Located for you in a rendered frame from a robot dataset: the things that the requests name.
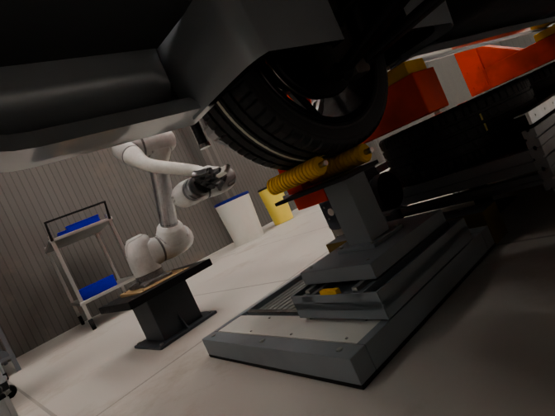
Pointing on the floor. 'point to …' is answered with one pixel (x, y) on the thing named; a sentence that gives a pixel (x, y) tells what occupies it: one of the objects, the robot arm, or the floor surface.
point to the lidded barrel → (239, 219)
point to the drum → (282, 213)
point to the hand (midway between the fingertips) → (223, 171)
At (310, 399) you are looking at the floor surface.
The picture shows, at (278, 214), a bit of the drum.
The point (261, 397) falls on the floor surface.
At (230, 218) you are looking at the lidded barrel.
